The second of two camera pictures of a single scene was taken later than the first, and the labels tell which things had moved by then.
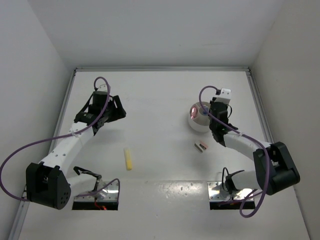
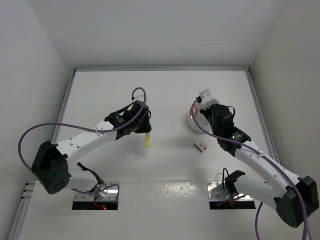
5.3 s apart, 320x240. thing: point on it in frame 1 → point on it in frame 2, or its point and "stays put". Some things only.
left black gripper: (118, 112) → (147, 128)
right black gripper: (211, 101) stays put
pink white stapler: (201, 146) stays put
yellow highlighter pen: (128, 159) → (147, 140)
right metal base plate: (216, 192) stays put
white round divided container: (198, 120) stays put
